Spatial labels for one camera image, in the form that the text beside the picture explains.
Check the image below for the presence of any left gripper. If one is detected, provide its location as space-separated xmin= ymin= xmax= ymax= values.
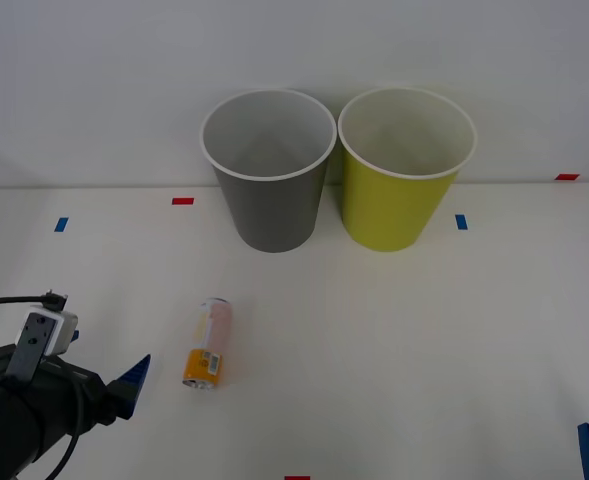
xmin=32 ymin=329 xmax=152 ymax=432

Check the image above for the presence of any orange and pink drink can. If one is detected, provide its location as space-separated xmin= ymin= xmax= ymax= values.
xmin=181 ymin=296 xmax=234 ymax=393

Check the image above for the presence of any grey plastic bin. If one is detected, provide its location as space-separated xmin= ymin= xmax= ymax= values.
xmin=198 ymin=88 xmax=337 ymax=254

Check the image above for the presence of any yellow-green plastic bin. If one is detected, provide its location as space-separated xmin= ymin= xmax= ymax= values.
xmin=337 ymin=86 xmax=478 ymax=253

